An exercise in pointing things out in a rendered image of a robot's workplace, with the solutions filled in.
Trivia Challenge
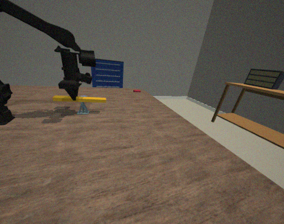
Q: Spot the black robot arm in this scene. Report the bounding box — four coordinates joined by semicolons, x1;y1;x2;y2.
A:
0;0;96;125

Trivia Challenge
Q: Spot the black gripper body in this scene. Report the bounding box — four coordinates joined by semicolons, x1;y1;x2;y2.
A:
58;65;79;89

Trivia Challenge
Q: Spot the yellow bar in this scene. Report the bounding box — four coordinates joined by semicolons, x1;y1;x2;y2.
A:
53;95;106;103

